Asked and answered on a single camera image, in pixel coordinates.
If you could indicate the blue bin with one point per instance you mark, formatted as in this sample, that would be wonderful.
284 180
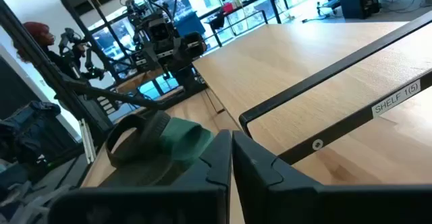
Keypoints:
189 23

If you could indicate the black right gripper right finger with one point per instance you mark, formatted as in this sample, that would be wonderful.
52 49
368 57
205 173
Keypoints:
287 203

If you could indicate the black background robot arm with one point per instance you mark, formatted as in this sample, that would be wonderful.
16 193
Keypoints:
67 36

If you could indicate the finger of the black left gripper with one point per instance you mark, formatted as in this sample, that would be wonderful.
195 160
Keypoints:
181 53
197 47

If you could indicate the green rubber slide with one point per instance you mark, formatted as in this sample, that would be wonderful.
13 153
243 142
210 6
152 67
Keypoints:
189 139

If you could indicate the white shelf label sticker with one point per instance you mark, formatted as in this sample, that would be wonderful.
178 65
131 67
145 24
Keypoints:
396 98

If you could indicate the white flat strips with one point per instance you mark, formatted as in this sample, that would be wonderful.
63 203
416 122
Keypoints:
87 139

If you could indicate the black background table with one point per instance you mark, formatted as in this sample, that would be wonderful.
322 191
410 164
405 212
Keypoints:
274 8

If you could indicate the red container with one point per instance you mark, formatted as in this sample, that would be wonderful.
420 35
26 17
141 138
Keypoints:
227 8

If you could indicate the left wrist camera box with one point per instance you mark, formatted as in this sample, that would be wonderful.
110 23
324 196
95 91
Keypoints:
158 31

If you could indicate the person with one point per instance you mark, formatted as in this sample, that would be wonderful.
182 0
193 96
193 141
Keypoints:
37 31

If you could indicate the black computer tower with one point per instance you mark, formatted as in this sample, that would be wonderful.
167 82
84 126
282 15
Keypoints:
354 1

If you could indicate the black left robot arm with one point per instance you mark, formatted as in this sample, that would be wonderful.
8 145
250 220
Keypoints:
135 15

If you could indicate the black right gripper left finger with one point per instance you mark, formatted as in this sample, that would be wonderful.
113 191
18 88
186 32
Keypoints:
189 203

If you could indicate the wooden shelf with black frame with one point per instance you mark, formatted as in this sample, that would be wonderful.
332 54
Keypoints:
303 58

